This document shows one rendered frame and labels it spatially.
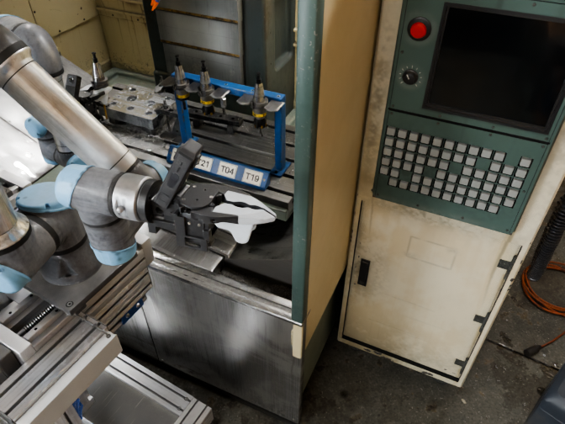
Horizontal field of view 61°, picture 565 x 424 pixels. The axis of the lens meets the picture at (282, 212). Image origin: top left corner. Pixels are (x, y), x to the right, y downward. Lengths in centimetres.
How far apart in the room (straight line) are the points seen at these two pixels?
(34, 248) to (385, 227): 116
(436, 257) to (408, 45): 79
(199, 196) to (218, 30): 177
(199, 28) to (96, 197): 179
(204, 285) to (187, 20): 138
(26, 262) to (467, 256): 134
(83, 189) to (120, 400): 146
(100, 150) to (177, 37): 172
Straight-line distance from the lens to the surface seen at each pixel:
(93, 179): 82
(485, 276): 184
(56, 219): 116
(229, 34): 244
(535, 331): 281
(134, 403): 216
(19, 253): 109
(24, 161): 270
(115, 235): 88
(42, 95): 96
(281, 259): 173
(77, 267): 125
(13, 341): 129
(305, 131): 106
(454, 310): 200
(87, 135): 95
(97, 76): 201
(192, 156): 70
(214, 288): 165
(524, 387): 259
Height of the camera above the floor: 206
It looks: 42 degrees down
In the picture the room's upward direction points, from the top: straight up
